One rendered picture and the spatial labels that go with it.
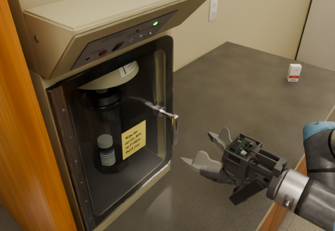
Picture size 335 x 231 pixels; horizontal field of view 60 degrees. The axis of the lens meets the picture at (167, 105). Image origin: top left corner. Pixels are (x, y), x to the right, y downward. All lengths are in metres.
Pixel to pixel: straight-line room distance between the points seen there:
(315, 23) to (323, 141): 2.87
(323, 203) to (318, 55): 3.06
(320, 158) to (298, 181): 0.11
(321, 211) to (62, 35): 0.50
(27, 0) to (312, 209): 0.57
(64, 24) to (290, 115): 1.02
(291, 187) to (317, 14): 2.98
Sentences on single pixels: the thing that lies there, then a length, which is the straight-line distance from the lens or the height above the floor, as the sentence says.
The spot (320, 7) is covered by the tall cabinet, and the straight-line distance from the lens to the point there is 3.47.
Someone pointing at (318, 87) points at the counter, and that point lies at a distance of 1.50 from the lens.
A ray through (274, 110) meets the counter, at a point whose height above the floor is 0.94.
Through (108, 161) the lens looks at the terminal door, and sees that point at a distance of 0.66.
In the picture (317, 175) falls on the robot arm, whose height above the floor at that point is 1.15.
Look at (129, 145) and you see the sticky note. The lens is 0.68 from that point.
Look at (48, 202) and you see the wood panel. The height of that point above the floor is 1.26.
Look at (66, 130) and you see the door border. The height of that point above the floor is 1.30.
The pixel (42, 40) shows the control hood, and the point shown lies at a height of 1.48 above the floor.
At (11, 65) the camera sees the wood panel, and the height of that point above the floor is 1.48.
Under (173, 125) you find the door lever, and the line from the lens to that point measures 0.71.
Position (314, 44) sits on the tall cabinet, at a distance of 3.57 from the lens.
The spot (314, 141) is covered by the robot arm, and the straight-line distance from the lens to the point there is 0.71.
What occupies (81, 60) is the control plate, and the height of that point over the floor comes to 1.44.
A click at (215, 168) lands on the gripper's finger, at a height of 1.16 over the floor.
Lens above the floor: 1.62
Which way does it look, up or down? 35 degrees down
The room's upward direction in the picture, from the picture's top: straight up
